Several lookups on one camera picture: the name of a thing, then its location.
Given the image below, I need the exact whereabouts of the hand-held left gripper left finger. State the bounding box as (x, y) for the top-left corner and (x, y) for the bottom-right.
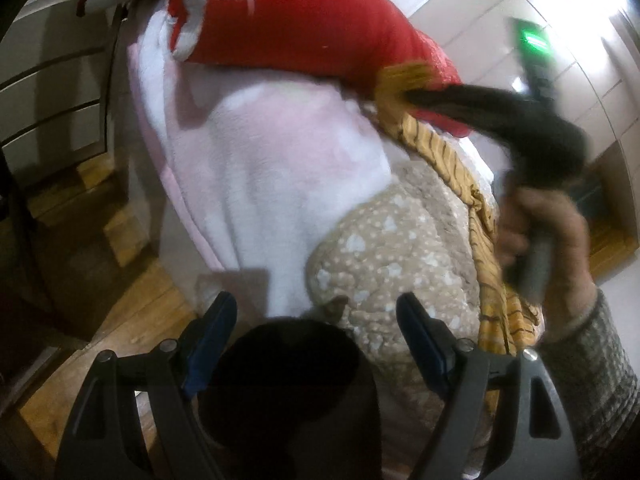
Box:
(55, 290), (239, 480)

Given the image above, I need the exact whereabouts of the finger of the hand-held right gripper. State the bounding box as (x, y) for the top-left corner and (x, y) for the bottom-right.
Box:
(406, 84), (482, 127)

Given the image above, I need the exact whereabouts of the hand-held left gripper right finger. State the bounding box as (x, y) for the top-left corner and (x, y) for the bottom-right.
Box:
(395, 291), (584, 480)

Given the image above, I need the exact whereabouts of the yellow striped garment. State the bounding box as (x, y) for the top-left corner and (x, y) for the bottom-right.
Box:
(375, 62), (547, 363)

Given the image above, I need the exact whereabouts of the person's right forearm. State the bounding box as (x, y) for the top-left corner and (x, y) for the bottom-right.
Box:
(539, 287), (640, 480)

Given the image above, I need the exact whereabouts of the person's right hand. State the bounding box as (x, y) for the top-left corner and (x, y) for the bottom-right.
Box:
(494, 186), (599, 343)

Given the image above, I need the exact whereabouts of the beige dotted quilt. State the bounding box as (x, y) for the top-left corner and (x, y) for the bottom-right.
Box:
(304, 160), (503, 468)

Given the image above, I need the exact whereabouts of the glossy panelled wardrobe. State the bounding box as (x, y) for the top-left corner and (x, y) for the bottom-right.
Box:
(404, 0), (640, 166)

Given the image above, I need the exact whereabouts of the red quilt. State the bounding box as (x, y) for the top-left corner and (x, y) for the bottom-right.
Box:
(166, 0), (472, 139)

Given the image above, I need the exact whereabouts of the pink and white fleece blanket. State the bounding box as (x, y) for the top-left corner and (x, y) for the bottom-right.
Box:
(126, 5), (397, 320)

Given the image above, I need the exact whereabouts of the white drawer cabinet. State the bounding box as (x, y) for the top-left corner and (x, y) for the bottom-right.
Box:
(0, 0), (127, 173)

